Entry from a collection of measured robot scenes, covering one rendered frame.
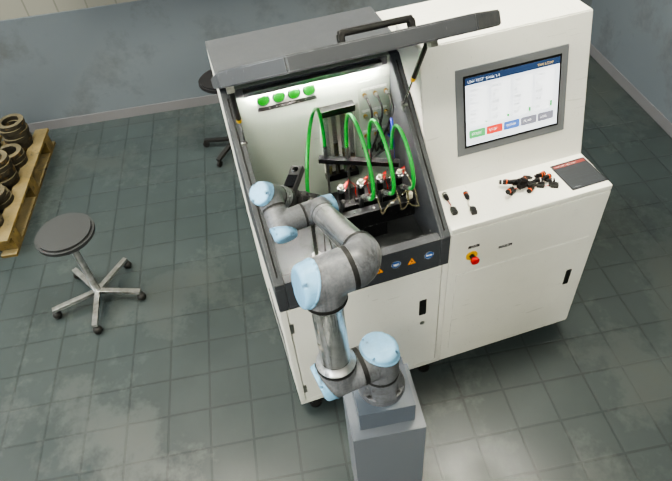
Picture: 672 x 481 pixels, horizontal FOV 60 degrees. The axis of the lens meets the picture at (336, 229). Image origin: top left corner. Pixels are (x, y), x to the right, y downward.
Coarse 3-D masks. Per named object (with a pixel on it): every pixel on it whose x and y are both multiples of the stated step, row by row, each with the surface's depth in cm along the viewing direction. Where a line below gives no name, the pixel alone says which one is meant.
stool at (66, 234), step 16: (48, 224) 305; (64, 224) 304; (80, 224) 303; (48, 240) 296; (64, 240) 295; (80, 240) 294; (48, 256) 292; (80, 256) 313; (80, 272) 344; (112, 272) 342; (96, 288) 331; (112, 288) 333; (128, 288) 333; (64, 304) 328; (96, 304) 326; (96, 320) 318
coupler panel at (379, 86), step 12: (360, 84) 229; (372, 84) 231; (384, 84) 233; (360, 96) 233; (372, 96) 235; (384, 96) 237; (360, 108) 237; (372, 108) 239; (384, 108) 241; (360, 120) 241; (384, 120) 245; (372, 132) 247
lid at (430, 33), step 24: (384, 24) 132; (408, 24) 134; (432, 24) 131; (456, 24) 132; (480, 24) 135; (336, 48) 128; (360, 48) 129; (384, 48) 130; (240, 72) 134; (264, 72) 130; (288, 72) 127
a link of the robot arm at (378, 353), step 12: (372, 336) 173; (384, 336) 174; (360, 348) 170; (372, 348) 170; (384, 348) 170; (396, 348) 171; (360, 360) 169; (372, 360) 168; (384, 360) 168; (396, 360) 171; (372, 372) 169; (384, 372) 171; (396, 372) 175; (384, 384) 176
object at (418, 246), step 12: (408, 240) 224; (420, 240) 223; (432, 240) 223; (384, 252) 220; (396, 252) 220; (408, 252) 222; (420, 252) 225; (384, 264) 223; (420, 264) 230; (432, 264) 232; (288, 276) 215; (384, 276) 228; (396, 276) 230; (288, 288) 216; (360, 288) 229; (288, 300) 220
